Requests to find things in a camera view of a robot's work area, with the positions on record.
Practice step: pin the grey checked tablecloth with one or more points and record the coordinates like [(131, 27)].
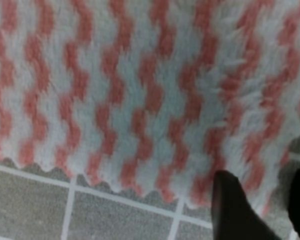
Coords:
[(48, 205)]

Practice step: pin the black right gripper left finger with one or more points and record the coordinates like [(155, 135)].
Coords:
[(231, 214)]

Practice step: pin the pink white wavy striped towel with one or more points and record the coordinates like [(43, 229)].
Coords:
[(152, 95)]

